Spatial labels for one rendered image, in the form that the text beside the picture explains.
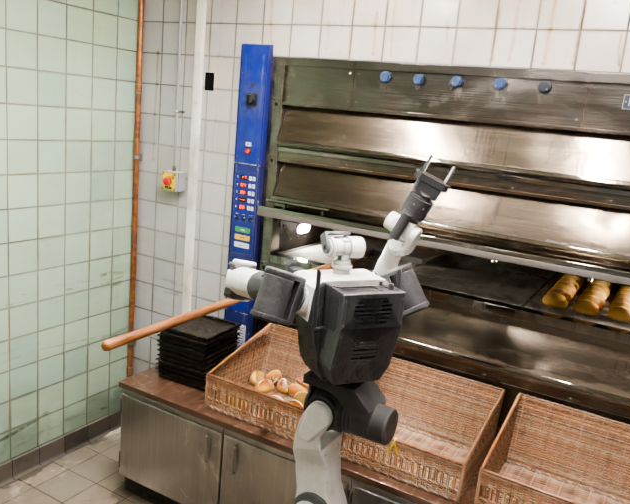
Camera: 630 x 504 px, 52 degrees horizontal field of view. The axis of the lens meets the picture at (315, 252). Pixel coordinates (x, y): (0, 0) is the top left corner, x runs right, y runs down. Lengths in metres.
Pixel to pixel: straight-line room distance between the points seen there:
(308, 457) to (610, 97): 1.63
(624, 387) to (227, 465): 1.60
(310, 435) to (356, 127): 1.40
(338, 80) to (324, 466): 1.64
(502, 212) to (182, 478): 1.79
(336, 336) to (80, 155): 1.95
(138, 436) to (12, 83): 1.66
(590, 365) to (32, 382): 2.53
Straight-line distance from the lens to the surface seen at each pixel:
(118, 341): 1.90
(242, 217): 3.15
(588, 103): 2.59
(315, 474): 2.14
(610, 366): 2.70
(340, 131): 2.88
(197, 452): 2.96
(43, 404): 3.58
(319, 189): 2.94
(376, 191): 2.82
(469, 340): 2.77
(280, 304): 1.81
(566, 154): 2.59
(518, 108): 2.63
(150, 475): 3.22
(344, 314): 1.75
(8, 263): 3.22
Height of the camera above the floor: 1.87
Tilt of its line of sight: 12 degrees down
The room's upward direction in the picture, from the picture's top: 5 degrees clockwise
